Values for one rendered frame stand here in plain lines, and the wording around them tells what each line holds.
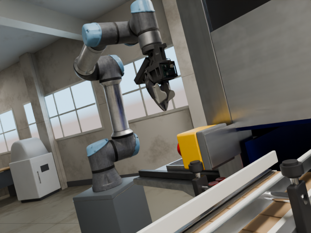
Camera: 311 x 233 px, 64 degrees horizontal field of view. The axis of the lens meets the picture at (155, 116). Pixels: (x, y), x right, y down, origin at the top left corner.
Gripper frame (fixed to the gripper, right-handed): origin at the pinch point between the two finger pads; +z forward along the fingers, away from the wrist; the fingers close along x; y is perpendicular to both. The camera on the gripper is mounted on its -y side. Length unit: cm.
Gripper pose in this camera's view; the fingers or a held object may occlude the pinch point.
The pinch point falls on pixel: (163, 107)
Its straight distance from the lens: 83.4
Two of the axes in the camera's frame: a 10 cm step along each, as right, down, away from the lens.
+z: 2.5, 9.7, 0.1
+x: 7.6, -2.0, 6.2
